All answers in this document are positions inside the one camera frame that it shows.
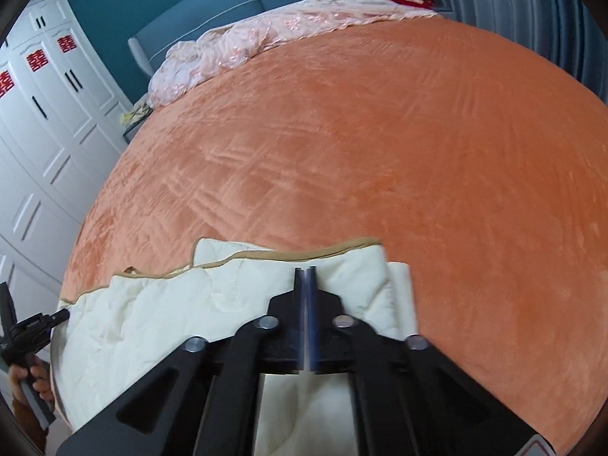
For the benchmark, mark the cream quilted jacket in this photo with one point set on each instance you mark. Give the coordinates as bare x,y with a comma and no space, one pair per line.
142,304

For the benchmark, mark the dark nightstand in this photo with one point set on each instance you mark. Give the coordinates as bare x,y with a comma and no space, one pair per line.
135,130

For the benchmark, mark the grey pleated curtain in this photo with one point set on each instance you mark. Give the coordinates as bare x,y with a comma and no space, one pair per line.
522,9

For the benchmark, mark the person's left hand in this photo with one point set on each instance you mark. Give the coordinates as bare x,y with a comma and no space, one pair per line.
45,396

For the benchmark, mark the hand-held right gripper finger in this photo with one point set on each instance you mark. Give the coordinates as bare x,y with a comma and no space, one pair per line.
300,294
311,294

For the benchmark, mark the person's left forearm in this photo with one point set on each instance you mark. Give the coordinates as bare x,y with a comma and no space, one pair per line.
23,418

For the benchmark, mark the red paper-cut decoration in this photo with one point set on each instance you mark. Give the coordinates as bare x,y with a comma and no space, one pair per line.
67,43
5,84
36,61

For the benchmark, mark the white wardrobe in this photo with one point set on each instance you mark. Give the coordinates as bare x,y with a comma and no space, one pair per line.
57,152

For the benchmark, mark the pink embroidered quilt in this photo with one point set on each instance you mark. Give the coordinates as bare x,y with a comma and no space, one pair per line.
228,47

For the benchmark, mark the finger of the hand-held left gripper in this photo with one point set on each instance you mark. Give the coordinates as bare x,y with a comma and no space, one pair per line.
59,316

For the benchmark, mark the orange plush blanket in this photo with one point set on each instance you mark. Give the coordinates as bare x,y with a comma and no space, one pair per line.
380,152

